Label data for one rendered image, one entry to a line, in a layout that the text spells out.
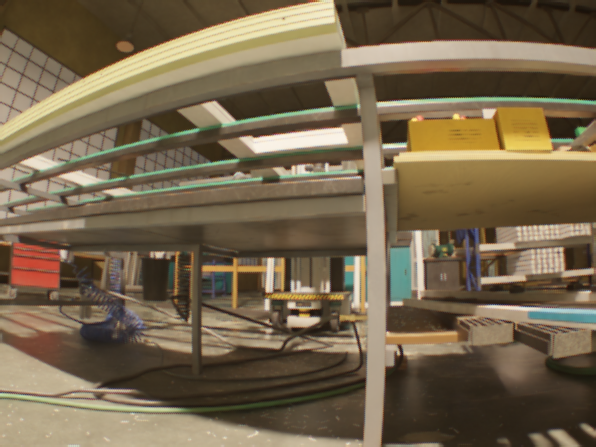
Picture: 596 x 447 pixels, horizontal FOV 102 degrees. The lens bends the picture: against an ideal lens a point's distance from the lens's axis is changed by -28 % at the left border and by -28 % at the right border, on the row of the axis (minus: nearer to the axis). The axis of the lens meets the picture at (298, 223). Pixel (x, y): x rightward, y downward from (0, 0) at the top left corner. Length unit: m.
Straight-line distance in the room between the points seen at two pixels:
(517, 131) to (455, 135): 0.13
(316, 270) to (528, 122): 2.51
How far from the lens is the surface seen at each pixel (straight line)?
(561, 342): 0.46
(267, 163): 1.22
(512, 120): 0.71
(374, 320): 0.60
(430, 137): 0.67
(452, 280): 5.32
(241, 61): 0.76
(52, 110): 1.11
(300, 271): 2.98
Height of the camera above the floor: 0.41
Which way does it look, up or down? 10 degrees up
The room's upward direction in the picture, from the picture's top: straight up
